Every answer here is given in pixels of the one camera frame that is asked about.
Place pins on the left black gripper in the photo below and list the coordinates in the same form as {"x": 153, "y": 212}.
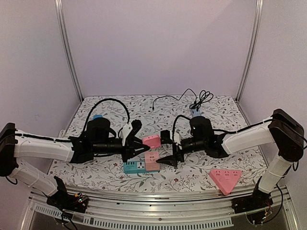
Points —
{"x": 130, "y": 147}

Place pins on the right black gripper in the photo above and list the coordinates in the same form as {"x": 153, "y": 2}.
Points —
{"x": 179, "y": 151}

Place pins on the pink cube socket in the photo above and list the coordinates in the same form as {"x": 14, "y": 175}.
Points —
{"x": 150, "y": 161}

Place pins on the small pink square adapter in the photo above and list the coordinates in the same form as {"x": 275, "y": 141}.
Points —
{"x": 153, "y": 141}

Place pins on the teal power strip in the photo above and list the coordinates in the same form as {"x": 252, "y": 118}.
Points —
{"x": 134, "y": 167}

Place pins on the blue plug adapter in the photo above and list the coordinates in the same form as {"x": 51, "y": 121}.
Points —
{"x": 97, "y": 116}

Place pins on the purple power strip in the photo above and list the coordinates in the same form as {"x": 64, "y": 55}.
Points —
{"x": 195, "y": 112}

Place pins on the pink triangular power strip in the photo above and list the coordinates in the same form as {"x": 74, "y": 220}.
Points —
{"x": 225, "y": 179}

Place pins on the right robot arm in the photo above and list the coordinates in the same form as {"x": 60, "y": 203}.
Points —
{"x": 280, "y": 128}

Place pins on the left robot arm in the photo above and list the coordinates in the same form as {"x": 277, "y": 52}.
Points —
{"x": 97, "y": 140}

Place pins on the floral table mat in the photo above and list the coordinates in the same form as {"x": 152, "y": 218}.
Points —
{"x": 156, "y": 114}

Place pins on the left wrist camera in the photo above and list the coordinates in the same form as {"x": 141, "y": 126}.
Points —
{"x": 129, "y": 130}

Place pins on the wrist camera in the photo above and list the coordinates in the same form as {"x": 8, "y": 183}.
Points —
{"x": 167, "y": 137}
{"x": 129, "y": 130}

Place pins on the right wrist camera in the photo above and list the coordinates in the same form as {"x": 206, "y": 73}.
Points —
{"x": 167, "y": 137}

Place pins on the aluminium front rail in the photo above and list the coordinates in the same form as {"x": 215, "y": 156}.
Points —
{"x": 208, "y": 210}

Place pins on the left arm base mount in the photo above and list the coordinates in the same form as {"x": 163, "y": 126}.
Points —
{"x": 62, "y": 200}

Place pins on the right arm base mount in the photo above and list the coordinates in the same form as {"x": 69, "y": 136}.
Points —
{"x": 256, "y": 200}

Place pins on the left aluminium frame post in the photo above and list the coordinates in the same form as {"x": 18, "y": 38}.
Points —
{"x": 67, "y": 49}

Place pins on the aluminium frame post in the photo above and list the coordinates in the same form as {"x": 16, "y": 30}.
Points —
{"x": 67, "y": 49}
{"x": 251, "y": 49}

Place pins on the right aluminium frame post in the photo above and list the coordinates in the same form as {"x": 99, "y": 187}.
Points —
{"x": 251, "y": 49}

